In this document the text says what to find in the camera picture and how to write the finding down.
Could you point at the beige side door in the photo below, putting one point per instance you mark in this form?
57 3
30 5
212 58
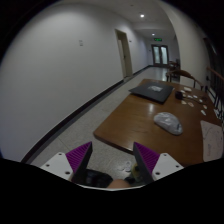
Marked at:
124 52

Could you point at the white computer mouse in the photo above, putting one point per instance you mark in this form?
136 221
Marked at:
169 123

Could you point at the brown wooden table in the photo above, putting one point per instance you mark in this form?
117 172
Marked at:
133 121

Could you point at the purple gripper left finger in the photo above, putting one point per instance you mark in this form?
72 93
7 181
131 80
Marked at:
78 159

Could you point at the green exit sign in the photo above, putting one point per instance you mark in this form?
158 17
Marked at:
158 39

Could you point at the black mouse pad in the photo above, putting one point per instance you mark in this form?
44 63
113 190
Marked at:
154 91

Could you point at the wooden chair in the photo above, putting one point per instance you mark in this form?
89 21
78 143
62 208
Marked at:
175 70

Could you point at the white paper sheet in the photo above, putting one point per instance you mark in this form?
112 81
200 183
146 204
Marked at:
212 136

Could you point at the double glass door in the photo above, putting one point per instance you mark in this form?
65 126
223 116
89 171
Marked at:
160 55

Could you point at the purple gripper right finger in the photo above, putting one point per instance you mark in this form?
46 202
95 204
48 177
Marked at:
146 160

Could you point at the small black box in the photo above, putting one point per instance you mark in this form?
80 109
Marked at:
179 95

